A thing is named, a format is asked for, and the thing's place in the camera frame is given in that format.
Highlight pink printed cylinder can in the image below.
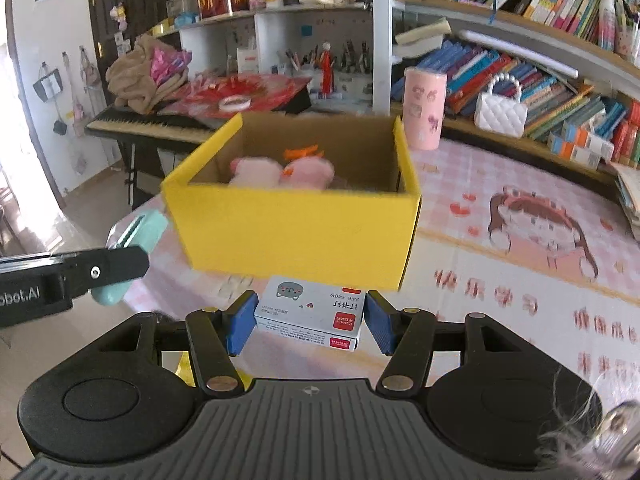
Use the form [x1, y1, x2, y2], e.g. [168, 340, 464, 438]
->
[402, 66, 447, 151]

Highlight red paper decorations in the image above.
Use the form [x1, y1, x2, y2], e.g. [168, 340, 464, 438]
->
[160, 74, 311, 120]

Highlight stack of papers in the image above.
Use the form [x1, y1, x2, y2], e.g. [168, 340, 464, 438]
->
[612, 160, 640, 241]

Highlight yellow cardboard box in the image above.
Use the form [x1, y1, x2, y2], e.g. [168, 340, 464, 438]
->
[161, 112, 422, 291]

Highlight pink orange chick plush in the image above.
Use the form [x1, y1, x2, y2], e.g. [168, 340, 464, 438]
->
[280, 146, 335, 191]

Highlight black electric piano keyboard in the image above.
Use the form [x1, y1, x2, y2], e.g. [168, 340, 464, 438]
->
[85, 107, 216, 146]

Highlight beige crumpled cloth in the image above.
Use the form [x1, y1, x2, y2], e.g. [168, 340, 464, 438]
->
[105, 34, 191, 113]

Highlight white rolled paper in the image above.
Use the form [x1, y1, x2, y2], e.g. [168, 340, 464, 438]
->
[457, 30, 583, 78]

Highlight white pen holder box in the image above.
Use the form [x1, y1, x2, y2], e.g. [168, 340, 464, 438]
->
[277, 42, 373, 98]

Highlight row of blue and red books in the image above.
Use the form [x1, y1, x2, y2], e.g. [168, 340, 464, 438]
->
[445, 40, 640, 168]

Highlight black keyboard stand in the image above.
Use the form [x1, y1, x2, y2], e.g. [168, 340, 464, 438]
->
[117, 140, 171, 211]

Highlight green eraser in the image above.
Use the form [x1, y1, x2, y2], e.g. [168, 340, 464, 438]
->
[91, 210, 169, 307]

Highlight white pen cup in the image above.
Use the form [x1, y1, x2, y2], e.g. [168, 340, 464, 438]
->
[615, 0, 640, 66]

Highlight pink pig plush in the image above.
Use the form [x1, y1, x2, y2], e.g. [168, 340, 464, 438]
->
[230, 156, 283, 188]

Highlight pastel striped bottle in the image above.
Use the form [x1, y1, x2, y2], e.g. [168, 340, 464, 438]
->
[597, 0, 617, 52]

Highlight cream thick book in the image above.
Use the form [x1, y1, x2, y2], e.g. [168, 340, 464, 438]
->
[394, 17, 452, 58]

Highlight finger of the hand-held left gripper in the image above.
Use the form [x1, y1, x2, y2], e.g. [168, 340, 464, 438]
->
[62, 245, 150, 306]

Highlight white bookshelf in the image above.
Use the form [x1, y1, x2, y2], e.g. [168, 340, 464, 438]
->
[150, 0, 640, 196]

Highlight white quilted pearl-handle handbag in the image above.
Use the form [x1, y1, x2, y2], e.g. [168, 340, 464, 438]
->
[474, 72, 528, 138]

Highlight grey fuzzy fur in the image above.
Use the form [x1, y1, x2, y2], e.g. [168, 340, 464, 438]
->
[537, 367, 603, 463]

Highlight red dress figurine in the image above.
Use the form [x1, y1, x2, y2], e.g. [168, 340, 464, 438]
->
[320, 42, 335, 100]

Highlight white orange carton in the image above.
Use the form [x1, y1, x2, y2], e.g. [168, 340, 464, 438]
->
[562, 127, 616, 161]
[547, 137, 601, 170]

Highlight white red-label box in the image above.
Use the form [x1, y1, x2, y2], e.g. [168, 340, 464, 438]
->
[236, 46, 259, 75]

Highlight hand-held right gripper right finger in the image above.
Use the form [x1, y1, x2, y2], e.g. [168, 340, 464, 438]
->
[364, 291, 531, 395]

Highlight dark hanging wall pouch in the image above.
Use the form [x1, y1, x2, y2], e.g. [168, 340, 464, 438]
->
[32, 62, 63, 102]

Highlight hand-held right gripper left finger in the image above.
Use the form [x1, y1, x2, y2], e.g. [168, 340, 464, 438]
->
[90, 291, 259, 395]

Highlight pink foil wrapper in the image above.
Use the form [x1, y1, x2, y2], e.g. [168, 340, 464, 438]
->
[151, 46, 193, 86]

